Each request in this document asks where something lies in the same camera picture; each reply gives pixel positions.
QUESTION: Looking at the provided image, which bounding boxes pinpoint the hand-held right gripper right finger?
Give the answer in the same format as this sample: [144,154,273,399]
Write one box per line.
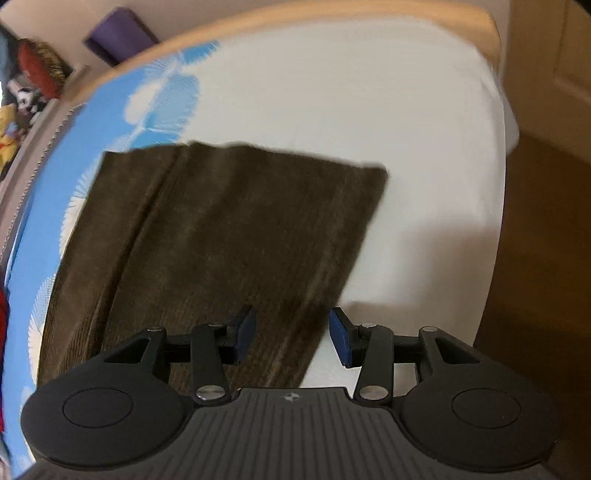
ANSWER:
[328,307,485,407]

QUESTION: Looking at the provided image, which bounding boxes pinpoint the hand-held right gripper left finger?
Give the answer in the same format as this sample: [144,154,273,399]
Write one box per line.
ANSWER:
[104,305,257,407]

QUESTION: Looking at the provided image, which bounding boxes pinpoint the brown corduroy pants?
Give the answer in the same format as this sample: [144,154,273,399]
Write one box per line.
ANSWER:
[39,141,389,400]

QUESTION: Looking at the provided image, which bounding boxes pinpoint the red folded blanket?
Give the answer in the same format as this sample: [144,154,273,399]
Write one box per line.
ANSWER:
[0,286,11,435]

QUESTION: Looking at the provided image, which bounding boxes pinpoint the grey stitched mattress edge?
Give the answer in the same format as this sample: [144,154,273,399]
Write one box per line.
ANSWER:
[0,99,86,278]

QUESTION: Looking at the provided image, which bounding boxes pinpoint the yellow bear plush toy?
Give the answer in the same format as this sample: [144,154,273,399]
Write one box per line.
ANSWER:
[0,104,25,172]

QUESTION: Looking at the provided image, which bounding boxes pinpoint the purple box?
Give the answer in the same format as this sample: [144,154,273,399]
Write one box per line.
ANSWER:
[84,9,160,65]

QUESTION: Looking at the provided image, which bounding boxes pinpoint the panda plush toy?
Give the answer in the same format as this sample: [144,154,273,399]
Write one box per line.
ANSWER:
[7,80,43,117]

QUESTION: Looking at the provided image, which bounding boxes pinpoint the red patterned cushion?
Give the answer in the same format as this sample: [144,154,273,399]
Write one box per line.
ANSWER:
[17,39,75,100]

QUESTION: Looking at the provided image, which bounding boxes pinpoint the cream wooden door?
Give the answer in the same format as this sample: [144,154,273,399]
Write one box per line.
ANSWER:
[508,0,591,153]

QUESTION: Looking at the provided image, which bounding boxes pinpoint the wooden bed frame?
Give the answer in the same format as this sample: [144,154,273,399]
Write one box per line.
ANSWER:
[58,0,506,104]

